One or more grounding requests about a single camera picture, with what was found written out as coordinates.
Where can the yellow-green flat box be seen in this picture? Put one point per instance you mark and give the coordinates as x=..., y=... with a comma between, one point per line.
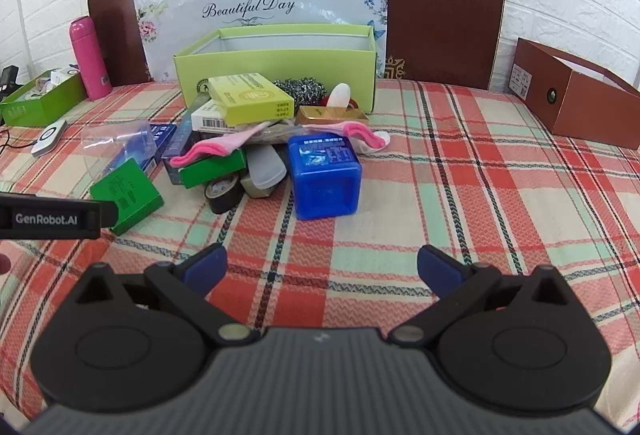
x=250, y=97

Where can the white barcode box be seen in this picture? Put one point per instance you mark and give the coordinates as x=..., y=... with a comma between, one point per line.
x=210, y=115

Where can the pink thermos bottle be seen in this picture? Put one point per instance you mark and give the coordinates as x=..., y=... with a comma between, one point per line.
x=90, y=60

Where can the white oval device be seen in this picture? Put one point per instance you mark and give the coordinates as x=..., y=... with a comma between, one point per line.
x=50, y=135

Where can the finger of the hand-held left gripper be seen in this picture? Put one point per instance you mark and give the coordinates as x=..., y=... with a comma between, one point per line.
x=109, y=214

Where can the blue packet right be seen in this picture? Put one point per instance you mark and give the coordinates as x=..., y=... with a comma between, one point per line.
x=325, y=185

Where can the lime green cardboard box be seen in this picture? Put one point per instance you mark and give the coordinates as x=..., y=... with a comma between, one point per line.
x=310, y=62

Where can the grey plastic case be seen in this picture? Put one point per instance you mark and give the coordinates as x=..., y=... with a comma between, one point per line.
x=265, y=165

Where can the clear plastic bag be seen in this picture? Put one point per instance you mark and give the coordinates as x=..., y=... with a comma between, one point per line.
x=115, y=140

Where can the gold box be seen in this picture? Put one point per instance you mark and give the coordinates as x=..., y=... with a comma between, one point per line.
x=330, y=115

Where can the blue patterned box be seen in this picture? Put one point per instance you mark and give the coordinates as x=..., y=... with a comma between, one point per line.
x=162, y=140

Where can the small open green box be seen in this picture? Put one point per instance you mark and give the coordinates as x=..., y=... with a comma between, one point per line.
x=45, y=104

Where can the plaid blanket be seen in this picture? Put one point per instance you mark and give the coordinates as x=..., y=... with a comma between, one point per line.
x=450, y=195

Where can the steel wool scourer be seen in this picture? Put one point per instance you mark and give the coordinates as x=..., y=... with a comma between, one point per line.
x=300, y=90

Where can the white packet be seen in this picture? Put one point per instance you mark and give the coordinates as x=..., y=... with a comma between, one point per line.
x=65, y=74

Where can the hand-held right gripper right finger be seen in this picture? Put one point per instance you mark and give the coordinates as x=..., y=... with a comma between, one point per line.
x=436, y=265

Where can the dark navy box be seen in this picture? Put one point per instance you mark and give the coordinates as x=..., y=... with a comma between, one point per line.
x=177, y=152

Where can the black device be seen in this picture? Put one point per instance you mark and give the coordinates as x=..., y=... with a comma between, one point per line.
x=7, y=80

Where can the brown shoe box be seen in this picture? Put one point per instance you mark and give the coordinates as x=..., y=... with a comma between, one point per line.
x=595, y=110

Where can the bag of wooden sticks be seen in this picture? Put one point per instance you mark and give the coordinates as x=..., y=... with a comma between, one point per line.
x=277, y=132

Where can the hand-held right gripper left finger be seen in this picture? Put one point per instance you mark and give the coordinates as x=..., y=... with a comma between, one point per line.
x=207, y=265

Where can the brown wooden headboard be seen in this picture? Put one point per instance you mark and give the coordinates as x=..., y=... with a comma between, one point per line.
x=440, y=15

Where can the black tape roll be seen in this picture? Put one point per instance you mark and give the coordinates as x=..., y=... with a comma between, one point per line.
x=225, y=202

